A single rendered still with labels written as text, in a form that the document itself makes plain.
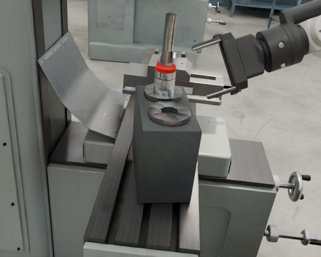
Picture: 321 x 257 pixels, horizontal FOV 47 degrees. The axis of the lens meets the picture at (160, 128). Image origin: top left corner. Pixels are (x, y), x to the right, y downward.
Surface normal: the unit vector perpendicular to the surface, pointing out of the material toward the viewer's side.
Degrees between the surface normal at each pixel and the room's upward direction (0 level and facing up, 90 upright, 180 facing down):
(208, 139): 0
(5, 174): 88
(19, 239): 88
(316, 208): 0
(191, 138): 90
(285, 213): 0
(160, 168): 90
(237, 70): 63
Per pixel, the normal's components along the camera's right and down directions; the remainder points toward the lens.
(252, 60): 0.00, 0.05
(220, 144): 0.09, -0.86
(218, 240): -0.07, 0.50
